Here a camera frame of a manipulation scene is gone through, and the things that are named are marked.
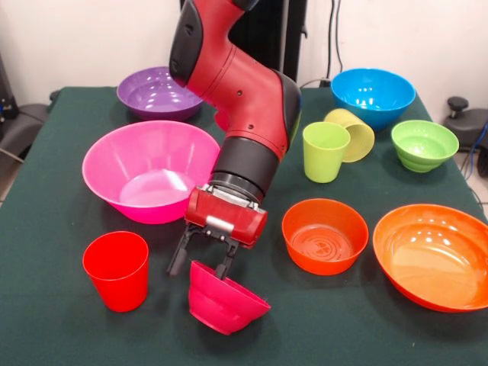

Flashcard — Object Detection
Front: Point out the black wall cable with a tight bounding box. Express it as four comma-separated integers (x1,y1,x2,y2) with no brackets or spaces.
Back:
326,0,344,83

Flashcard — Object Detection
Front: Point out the large magenta bowl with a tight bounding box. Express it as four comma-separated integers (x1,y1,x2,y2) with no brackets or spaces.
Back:
82,120,222,225

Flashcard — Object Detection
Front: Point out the dark green tablecloth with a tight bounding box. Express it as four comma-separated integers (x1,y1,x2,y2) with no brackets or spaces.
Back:
0,86,488,366

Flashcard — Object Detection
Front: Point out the yellow cup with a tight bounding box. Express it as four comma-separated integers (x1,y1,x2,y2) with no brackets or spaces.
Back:
323,108,376,164

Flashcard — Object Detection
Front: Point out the blue cable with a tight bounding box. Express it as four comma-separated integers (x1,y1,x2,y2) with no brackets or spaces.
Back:
461,121,488,180

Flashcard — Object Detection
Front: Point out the small green bowl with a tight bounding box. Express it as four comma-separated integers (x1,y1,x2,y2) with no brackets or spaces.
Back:
390,119,461,174

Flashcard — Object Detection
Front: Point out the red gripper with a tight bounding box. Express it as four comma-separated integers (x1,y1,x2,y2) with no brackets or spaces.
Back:
166,185,269,281

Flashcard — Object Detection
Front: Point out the large orange bowl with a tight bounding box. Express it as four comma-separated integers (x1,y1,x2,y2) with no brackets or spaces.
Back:
372,204,488,313

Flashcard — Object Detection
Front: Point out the small orange bowl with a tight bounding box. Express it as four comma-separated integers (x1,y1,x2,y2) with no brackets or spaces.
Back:
281,197,370,276

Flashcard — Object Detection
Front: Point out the lime green cup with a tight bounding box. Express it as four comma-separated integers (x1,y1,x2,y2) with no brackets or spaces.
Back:
302,121,352,184

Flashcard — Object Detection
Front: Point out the black robot column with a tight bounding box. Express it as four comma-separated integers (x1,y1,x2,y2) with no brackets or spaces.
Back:
178,0,308,88

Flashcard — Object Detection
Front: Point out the blue bowl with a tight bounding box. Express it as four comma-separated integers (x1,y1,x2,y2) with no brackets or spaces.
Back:
329,67,417,131

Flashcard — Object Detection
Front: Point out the purple bowl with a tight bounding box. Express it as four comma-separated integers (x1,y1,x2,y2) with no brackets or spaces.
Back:
116,66,205,122

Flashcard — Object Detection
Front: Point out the black equipment box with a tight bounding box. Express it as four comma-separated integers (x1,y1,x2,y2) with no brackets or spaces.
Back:
0,53,18,127

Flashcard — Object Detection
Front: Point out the small crimson pink bowl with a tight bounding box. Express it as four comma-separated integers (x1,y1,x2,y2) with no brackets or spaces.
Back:
188,260,272,336

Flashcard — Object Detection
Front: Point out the red cup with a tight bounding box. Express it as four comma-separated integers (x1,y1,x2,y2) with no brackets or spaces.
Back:
82,230,149,313

